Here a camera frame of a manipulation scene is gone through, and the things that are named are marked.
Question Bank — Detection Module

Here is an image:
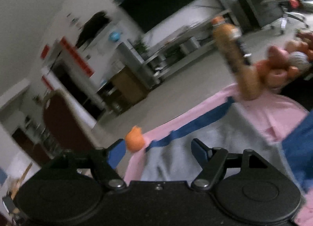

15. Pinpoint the grey blue waffle sweater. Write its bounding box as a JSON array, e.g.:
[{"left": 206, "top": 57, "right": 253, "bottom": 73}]
[{"left": 140, "top": 98, "right": 312, "bottom": 192}]

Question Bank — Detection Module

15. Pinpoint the bumpy orange citrus fruit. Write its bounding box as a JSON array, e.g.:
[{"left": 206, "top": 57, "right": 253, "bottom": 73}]
[{"left": 125, "top": 126, "right": 145, "bottom": 153}]

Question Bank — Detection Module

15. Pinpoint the dark red dining chair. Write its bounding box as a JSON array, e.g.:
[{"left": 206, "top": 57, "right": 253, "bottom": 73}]
[{"left": 43, "top": 90, "right": 97, "bottom": 152}]

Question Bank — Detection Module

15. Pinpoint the brown wooden cabinet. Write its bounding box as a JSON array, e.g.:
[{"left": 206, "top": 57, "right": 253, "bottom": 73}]
[{"left": 110, "top": 66, "right": 150, "bottom": 106}]

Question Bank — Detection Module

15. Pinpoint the pink dog print blanket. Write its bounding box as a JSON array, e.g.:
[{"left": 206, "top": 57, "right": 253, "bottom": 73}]
[{"left": 123, "top": 82, "right": 313, "bottom": 226}]

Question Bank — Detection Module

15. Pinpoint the left grey tower speaker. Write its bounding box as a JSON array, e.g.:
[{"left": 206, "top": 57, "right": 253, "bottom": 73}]
[{"left": 116, "top": 42, "right": 161, "bottom": 90}]

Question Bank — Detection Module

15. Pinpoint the black fruit tray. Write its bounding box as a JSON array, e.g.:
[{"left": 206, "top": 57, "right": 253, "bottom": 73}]
[{"left": 279, "top": 67, "right": 312, "bottom": 107}]

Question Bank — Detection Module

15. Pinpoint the potted green plant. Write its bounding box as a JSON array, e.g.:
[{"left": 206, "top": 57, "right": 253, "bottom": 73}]
[{"left": 133, "top": 39, "right": 148, "bottom": 60}]

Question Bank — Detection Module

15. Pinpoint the large red apple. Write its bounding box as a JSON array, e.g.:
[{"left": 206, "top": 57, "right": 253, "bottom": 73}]
[{"left": 267, "top": 45, "right": 290, "bottom": 69}]

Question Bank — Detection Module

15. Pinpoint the blue desk globe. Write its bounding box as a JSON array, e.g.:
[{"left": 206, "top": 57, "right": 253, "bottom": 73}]
[{"left": 108, "top": 31, "right": 122, "bottom": 42}]

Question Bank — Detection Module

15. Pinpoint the orange juice bottle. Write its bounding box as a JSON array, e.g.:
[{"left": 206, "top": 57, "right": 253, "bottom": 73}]
[{"left": 212, "top": 16, "right": 262, "bottom": 100}]

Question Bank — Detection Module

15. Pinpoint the foam netted fruit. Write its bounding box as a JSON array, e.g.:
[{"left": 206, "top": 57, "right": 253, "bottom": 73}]
[{"left": 289, "top": 51, "right": 310, "bottom": 72}]

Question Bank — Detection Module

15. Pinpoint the black desk with drawers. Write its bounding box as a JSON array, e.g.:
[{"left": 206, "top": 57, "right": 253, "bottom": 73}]
[{"left": 238, "top": 0, "right": 284, "bottom": 30}]

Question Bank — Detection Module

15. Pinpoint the red wall couplet banner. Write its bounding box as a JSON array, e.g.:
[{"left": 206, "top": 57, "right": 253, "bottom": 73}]
[{"left": 59, "top": 37, "right": 94, "bottom": 78}]

